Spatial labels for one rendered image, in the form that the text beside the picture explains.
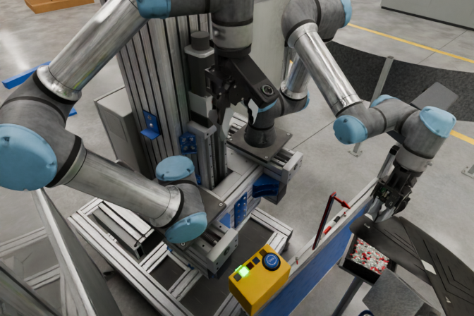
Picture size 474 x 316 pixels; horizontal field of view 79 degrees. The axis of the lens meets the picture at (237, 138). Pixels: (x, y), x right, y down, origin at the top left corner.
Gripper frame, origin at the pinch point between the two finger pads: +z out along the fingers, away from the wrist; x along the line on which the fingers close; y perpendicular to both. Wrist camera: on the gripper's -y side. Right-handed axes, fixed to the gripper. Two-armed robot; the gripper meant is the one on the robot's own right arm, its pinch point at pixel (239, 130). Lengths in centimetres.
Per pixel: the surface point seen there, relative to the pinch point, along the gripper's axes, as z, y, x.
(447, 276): 11.0, -45.8, -9.9
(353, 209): 62, -16, -52
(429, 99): 23, -15, -91
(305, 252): 63, -14, -21
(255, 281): 40.8, -15.6, 7.5
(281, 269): 40.8, -18.2, -0.5
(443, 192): 148, -37, -194
